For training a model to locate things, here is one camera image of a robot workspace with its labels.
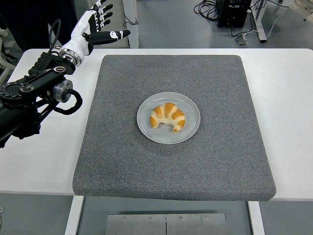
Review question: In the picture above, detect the golden croissant bread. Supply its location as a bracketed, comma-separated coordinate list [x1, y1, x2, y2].
[149, 102, 186, 133]

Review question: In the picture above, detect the round grey plate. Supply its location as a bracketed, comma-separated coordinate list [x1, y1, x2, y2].
[136, 92, 201, 144]

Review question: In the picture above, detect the white equipment piece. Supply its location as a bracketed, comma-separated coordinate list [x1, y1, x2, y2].
[290, 0, 313, 24]

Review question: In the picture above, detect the black cable bundle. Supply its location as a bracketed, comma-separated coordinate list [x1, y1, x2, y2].
[194, 0, 221, 23]

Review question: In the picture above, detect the white table leg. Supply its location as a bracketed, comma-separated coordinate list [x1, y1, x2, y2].
[64, 195, 85, 235]
[247, 201, 265, 235]

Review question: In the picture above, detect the grey metal plate with screws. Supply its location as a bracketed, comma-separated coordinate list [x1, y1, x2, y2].
[107, 213, 227, 235]

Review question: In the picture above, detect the white floor cable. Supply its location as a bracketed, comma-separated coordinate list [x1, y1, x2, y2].
[243, 9, 293, 40]

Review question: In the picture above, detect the grey felt mat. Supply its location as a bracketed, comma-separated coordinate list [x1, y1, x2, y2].
[72, 54, 277, 202]

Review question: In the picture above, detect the small clear floor box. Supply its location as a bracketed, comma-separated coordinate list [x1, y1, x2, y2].
[234, 34, 249, 47]

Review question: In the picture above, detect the white desk leg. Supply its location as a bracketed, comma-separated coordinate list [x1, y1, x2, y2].
[251, 0, 268, 44]

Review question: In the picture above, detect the black computer tower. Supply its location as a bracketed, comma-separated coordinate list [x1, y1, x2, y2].
[217, 0, 252, 28]

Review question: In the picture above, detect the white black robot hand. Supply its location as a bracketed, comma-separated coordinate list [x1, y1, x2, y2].
[60, 0, 132, 57]

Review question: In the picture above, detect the thin black cable loop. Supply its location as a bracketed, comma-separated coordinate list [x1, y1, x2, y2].
[123, 12, 139, 27]

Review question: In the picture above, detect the beige white cabinet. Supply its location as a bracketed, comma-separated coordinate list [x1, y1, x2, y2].
[87, 0, 140, 49]

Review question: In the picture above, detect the person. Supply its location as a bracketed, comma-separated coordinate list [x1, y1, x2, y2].
[0, 0, 79, 51]

